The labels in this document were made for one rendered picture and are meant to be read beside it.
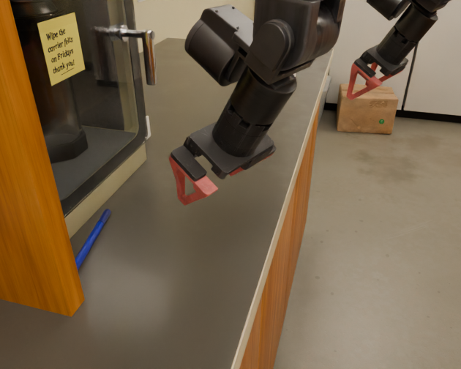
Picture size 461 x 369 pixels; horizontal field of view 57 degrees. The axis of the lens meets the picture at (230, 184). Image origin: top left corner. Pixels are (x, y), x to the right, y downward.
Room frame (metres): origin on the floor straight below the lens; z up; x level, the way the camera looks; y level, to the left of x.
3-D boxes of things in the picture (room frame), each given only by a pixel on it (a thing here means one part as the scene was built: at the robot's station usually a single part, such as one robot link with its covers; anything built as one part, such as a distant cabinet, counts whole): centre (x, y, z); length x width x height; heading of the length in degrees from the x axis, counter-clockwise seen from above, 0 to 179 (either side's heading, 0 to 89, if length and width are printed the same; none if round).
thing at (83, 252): (0.50, 0.21, 0.95); 0.14 x 0.01 x 0.01; 175
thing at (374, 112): (3.10, -1.04, 0.14); 0.41 x 0.33 x 0.29; 80
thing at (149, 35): (0.71, 0.15, 1.17); 0.05 x 0.03 x 0.10; 74
